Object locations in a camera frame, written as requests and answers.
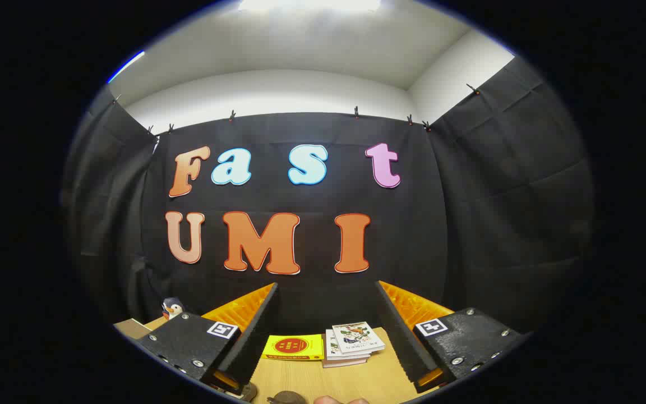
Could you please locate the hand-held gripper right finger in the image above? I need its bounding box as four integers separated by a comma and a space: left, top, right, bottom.
375, 281, 528, 393

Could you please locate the white book with floral cover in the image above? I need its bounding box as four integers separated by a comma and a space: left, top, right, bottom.
332, 322, 386, 355

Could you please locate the penguin plush toy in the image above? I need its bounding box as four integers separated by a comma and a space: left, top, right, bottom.
161, 297, 185, 321

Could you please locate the black backdrop cloth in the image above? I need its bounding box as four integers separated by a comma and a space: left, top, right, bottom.
62, 56, 596, 337

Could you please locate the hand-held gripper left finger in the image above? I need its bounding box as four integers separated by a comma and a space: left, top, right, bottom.
135, 282, 279, 393

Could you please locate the yellow book with red circle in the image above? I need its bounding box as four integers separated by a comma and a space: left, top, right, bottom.
262, 334, 325, 361

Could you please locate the white book with dark spine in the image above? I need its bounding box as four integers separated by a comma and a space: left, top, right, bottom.
323, 355, 370, 369

